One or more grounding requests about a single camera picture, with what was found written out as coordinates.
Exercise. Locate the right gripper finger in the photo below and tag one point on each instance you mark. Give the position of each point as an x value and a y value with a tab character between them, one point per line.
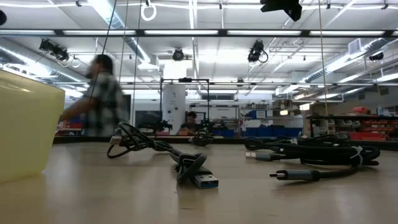
293	7
272	4

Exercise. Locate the yellow translucent plastic container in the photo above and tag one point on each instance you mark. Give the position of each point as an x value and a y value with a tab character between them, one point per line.
28	124

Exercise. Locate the row of blue bins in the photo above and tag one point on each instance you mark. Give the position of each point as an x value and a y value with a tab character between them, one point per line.
273	131

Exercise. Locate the red storage bins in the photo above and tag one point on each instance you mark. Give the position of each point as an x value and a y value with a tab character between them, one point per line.
74	125

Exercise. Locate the person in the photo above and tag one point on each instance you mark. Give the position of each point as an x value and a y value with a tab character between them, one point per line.
104	102
190	126

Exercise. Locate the black overhead light beam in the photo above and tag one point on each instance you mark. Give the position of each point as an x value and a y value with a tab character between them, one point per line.
140	32

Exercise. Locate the white column cabinet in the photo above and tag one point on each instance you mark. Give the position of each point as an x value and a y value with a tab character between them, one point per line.
174	102

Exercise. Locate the shelf with red bins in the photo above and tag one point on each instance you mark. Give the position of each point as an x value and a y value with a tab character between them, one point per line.
370	136

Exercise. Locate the black monitor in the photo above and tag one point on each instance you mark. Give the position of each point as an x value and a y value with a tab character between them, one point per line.
128	105

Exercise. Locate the dark display panel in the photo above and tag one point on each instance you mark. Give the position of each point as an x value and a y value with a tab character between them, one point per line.
147	118

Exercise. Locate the black ceiling-mounted camera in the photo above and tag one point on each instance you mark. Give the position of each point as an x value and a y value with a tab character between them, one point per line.
255	51
376	57
59	53
178	55

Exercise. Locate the black aluminium table frame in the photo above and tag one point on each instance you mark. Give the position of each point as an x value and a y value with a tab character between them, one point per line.
224	140

